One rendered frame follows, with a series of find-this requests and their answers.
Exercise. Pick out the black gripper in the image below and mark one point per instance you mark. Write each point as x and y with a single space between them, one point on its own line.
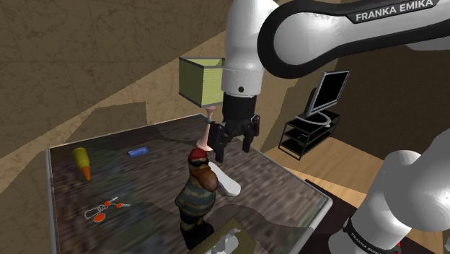
238 112

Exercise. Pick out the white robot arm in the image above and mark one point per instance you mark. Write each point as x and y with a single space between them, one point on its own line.
309 38

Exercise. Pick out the white curved object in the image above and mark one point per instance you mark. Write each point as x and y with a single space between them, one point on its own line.
228 184

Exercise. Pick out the bearded gnome figure red cap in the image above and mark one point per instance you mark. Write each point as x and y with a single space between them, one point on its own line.
195 202

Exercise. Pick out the green shade lamp pink base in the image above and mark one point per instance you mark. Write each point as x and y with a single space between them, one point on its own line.
197 81

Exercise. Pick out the blue card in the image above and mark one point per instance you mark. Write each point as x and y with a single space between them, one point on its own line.
138 152

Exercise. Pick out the olive tissue box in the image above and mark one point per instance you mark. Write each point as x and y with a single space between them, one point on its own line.
242 242

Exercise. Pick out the table with dark wood top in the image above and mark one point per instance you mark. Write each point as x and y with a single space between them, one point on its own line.
140 186

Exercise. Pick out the black stand with television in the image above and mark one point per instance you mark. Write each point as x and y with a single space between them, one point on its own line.
328 89

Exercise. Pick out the yellow cone with orange tip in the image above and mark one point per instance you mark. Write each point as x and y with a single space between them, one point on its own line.
81 158

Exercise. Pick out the keys with orange tags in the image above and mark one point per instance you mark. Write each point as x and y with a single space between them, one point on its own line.
99 217

